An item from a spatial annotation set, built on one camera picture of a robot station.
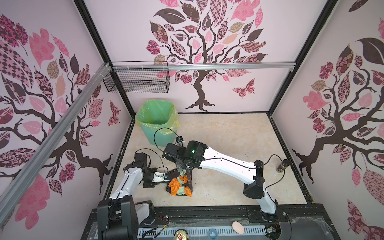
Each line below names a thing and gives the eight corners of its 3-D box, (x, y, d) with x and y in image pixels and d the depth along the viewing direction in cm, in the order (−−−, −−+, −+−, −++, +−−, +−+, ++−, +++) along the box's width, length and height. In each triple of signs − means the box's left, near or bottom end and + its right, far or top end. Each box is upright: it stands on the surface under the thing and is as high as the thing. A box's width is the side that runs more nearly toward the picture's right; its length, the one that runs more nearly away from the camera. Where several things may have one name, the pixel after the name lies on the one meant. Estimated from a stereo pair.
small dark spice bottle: (276, 173, 90) (284, 165, 82) (274, 166, 93) (282, 159, 85) (283, 173, 90) (292, 165, 82) (281, 166, 93) (289, 159, 85)
